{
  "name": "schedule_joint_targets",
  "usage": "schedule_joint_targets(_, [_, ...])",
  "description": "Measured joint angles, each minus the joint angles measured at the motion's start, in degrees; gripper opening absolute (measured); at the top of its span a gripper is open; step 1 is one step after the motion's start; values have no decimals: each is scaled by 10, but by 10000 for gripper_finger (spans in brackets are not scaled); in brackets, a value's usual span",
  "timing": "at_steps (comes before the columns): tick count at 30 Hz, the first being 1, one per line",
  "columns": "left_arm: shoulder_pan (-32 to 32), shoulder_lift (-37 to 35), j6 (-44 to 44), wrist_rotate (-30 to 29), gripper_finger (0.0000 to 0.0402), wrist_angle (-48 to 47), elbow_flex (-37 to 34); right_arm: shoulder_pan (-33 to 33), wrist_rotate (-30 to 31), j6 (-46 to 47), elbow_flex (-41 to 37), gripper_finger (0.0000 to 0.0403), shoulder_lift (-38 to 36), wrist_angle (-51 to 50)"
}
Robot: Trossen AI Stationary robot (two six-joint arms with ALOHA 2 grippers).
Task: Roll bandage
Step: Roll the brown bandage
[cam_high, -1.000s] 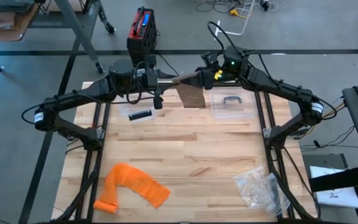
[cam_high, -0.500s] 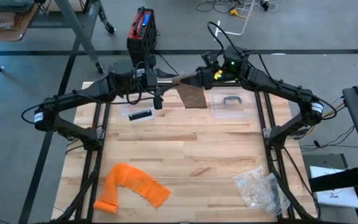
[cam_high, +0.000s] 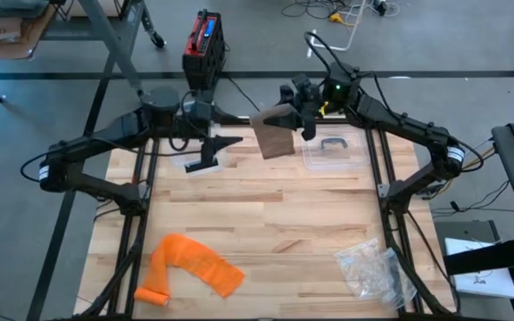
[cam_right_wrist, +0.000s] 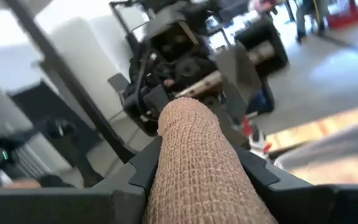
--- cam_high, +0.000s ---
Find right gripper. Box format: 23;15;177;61
263;84;321;142

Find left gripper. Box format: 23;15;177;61
180;98;245;167

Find brown elastic bandage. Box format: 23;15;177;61
249;103;296;161

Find clear plastic bin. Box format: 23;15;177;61
170;123;226;177

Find orange elastic bandage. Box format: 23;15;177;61
134;234;245;308

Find clear plastic bag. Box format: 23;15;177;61
334;237;418;311

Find white T-shaped stand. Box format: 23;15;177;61
306;0;368;59

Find red and black crate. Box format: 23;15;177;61
181;9;226;102

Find wooden desk with grey legs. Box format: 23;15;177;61
0;0;168;97

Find black flat beam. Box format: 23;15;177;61
443;235;514;276

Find dark grey sheet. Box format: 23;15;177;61
0;0;51;19

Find white box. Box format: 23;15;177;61
444;237;514;300

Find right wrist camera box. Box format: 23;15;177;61
291;73;321;102

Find black power cable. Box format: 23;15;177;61
223;42;262;112

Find clear lid with handle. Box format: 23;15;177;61
300;126;369;172

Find tangle of floor cables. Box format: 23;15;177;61
281;0;401;21

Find yellow and black cable bundle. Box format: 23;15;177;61
430;137;514;219

